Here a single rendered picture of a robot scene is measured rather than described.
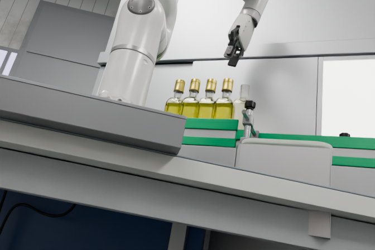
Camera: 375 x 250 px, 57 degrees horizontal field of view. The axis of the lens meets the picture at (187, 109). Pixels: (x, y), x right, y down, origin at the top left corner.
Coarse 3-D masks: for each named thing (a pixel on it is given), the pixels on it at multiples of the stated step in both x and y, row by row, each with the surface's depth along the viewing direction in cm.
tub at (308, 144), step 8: (256, 144) 69; (264, 144) 68; (272, 144) 68; (280, 144) 67; (288, 144) 66; (296, 144) 65; (304, 144) 65; (312, 144) 64; (320, 144) 64; (328, 144) 65
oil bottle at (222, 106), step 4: (216, 100) 111; (220, 100) 110; (224, 100) 110; (228, 100) 109; (216, 104) 110; (220, 104) 110; (224, 104) 109; (228, 104) 109; (216, 108) 110; (220, 108) 109; (224, 108) 109; (228, 108) 108; (216, 112) 109; (220, 112) 109; (224, 112) 108; (228, 112) 108; (216, 116) 108; (220, 116) 108; (224, 116) 107; (228, 116) 107
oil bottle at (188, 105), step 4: (184, 100) 115; (188, 100) 114; (192, 100) 114; (196, 100) 114; (184, 104) 114; (188, 104) 114; (192, 104) 113; (196, 104) 113; (180, 108) 114; (184, 108) 114; (188, 108) 113; (192, 108) 113; (180, 112) 113; (184, 112) 113; (188, 112) 112; (192, 112) 112; (188, 116) 112; (192, 116) 111
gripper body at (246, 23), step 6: (240, 18) 119; (246, 18) 118; (252, 18) 120; (234, 24) 119; (240, 24) 118; (246, 24) 118; (252, 24) 121; (240, 30) 117; (246, 30) 119; (252, 30) 123; (228, 36) 118; (240, 36) 116; (246, 36) 120; (240, 42) 119; (246, 42) 121; (246, 48) 123
